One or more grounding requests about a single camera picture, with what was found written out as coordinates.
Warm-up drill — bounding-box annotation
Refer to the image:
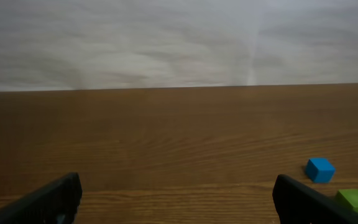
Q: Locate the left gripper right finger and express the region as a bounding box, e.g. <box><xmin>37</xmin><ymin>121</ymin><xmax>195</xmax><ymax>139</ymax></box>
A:
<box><xmin>272</xmin><ymin>174</ymin><xmax>358</xmax><ymax>224</ymax></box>

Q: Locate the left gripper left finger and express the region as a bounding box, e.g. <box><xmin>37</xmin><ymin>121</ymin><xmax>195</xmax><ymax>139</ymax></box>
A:
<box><xmin>0</xmin><ymin>172</ymin><xmax>83</xmax><ymax>224</ymax></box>

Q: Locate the blue cube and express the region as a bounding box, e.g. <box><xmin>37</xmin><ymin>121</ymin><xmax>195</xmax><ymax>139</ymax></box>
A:
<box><xmin>305</xmin><ymin>157</ymin><xmax>336</xmax><ymax>184</ymax></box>

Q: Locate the green cube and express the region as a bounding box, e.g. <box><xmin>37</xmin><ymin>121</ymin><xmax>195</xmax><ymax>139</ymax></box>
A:
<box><xmin>334</xmin><ymin>189</ymin><xmax>358</xmax><ymax>217</ymax></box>

